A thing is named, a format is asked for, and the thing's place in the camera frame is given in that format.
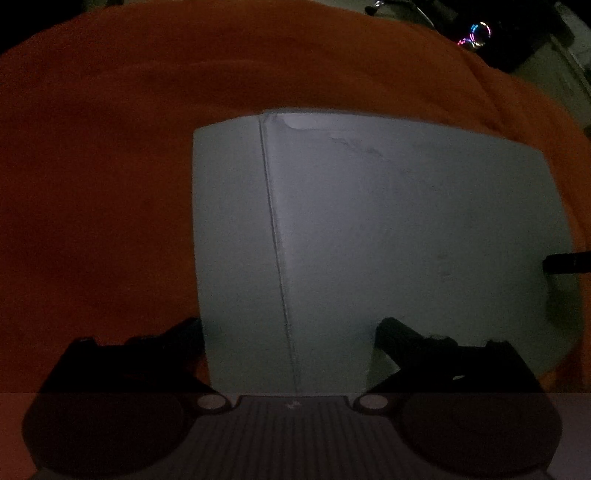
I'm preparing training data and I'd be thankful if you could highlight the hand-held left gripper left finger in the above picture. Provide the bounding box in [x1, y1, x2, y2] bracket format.
[37, 318, 232, 412]

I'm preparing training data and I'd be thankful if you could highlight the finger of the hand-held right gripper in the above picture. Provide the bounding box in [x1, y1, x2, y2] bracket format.
[542, 250, 591, 278]

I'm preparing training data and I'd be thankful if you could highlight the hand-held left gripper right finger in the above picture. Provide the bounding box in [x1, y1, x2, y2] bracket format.
[355, 316, 546, 411]

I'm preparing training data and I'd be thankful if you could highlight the white box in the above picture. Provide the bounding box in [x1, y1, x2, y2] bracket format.
[191, 108, 580, 398]

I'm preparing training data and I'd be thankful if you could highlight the orange blanket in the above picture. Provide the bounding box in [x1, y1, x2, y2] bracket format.
[0, 0, 591, 480]

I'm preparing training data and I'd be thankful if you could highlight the dark computer case with lights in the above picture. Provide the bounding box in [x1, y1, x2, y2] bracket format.
[434, 0, 559, 73]

